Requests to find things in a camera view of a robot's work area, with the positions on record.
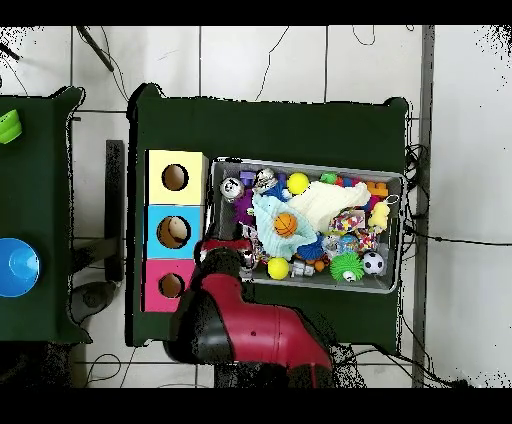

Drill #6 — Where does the light blue knit cloth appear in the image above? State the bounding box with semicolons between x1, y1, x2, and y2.
251;191;321;261

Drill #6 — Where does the cream knit cloth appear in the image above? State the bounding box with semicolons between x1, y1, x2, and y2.
287;180;372;233

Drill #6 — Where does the wooden box with three holes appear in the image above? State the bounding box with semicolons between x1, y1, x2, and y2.
140;149;210;314

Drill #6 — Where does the clear mesh bin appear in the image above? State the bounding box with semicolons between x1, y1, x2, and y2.
202;156;406;295

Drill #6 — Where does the silver crushed can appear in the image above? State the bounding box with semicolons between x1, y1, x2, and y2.
219;175;246;202

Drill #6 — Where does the yellow ball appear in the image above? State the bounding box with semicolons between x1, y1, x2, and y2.
286;171;312;196
266;256;291;281

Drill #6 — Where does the orange toy basketball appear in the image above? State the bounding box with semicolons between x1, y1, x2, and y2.
273;212;299;239

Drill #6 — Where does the black upright panel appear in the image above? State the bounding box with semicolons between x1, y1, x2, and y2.
104;139;126;283

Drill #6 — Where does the green spiky eyed ball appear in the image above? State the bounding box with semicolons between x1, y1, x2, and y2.
328;251;366;283

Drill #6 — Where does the dark green table cloth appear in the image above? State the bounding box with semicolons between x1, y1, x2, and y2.
125;82;410;348

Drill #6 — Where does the grey round base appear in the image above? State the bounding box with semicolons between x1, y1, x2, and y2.
69;279;118;325

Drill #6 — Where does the small soccer ball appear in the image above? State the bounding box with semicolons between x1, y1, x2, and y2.
361;250;386;276

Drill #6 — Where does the yellow sponge duck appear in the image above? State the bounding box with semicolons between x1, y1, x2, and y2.
366;199;392;231

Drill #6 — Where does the green covered side table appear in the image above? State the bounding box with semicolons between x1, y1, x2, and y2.
0;86;93;346

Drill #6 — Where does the blue bowl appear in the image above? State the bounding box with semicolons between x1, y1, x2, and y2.
0;237;42;298

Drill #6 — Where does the black tripod leg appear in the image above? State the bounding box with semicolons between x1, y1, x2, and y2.
0;41;21;62
75;25;116;73

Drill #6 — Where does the green cup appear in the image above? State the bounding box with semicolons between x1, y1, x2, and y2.
0;108;24;145

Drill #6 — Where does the black cable bundle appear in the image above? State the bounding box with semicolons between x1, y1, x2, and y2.
403;142;431;219

